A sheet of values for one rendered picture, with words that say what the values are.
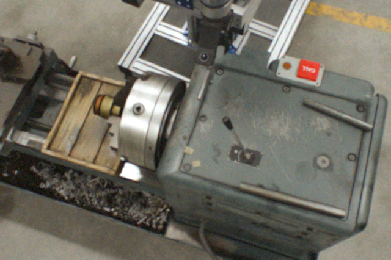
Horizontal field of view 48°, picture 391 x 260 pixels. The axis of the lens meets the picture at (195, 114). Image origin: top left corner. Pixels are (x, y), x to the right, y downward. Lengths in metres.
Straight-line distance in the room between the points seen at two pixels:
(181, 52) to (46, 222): 1.23
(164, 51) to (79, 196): 1.06
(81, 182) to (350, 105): 1.18
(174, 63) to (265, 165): 1.45
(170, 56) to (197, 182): 1.48
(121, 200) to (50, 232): 0.78
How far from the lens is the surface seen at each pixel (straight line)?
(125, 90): 1.43
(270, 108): 1.29
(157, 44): 2.65
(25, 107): 1.82
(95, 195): 1.95
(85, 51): 2.97
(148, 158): 1.37
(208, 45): 1.07
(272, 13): 2.77
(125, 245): 2.49
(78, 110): 1.77
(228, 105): 1.29
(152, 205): 1.93
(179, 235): 1.91
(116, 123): 1.47
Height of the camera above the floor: 2.43
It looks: 67 degrees down
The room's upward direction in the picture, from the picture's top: 6 degrees counter-clockwise
